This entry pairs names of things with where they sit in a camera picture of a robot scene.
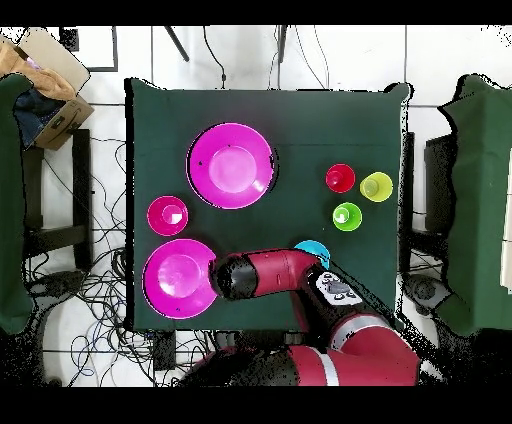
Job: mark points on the yellow cup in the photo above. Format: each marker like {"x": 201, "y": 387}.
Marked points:
{"x": 383, "y": 188}

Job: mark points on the black square frame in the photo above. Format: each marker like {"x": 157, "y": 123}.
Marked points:
{"x": 114, "y": 48}

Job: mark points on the green side table cloth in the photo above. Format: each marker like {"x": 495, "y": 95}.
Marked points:
{"x": 480, "y": 200}
{"x": 12, "y": 200}

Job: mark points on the large pink bowl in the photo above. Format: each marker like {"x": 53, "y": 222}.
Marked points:
{"x": 160, "y": 296}
{"x": 232, "y": 168}

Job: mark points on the green cup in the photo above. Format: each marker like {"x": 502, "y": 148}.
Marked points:
{"x": 352, "y": 220}

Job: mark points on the black tripod leg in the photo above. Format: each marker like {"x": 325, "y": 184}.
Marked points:
{"x": 176, "y": 43}
{"x": 282, "y": 44}

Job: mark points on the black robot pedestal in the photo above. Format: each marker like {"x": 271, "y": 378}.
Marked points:
{"x": 256, "y": 340}

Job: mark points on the black stool frame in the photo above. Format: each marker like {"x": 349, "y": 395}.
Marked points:
{"x": 82, "y": 180}

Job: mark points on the black rounded floor base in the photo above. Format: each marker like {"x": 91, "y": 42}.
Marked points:
{"x": 60, "y": 282}

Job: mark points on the black floor box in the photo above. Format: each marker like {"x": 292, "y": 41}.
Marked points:
{"x": 164, "y": 352}

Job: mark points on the small blue bowl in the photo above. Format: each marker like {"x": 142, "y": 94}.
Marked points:
{"x": 320, "y": 248}

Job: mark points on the dark green tablecloth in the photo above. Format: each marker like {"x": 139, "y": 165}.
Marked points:
{"x": 260, "y": 112}

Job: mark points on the cardboard box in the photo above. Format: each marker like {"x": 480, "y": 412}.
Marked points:
{"x": 60, "y": 120}

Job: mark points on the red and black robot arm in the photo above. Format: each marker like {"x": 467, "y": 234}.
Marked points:
{"x": 280, "y": 272}

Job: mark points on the red cup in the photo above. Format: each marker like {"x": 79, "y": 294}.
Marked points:
{"x": 340, "y": 178}

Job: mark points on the crimson bowl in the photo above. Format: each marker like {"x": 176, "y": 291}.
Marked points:
{"x": 158, "y": 218}

